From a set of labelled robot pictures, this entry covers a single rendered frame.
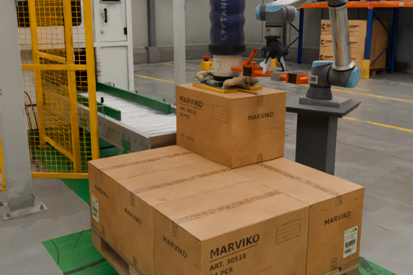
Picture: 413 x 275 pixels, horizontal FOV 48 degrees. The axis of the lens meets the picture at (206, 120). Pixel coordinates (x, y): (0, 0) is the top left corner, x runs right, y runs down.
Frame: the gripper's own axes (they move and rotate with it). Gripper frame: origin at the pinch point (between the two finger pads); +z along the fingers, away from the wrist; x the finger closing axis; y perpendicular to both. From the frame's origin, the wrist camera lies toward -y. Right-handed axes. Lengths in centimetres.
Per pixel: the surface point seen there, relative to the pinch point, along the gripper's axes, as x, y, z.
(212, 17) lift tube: 12, 42, -29
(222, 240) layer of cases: 71, -50, 57
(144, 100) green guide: -18, 192, 46
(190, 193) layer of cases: 59, -7, 53
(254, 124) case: 5.0, 9.7, 29.5
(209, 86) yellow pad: 15.1, 40.4, 11.2
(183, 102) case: 21, 60, 23
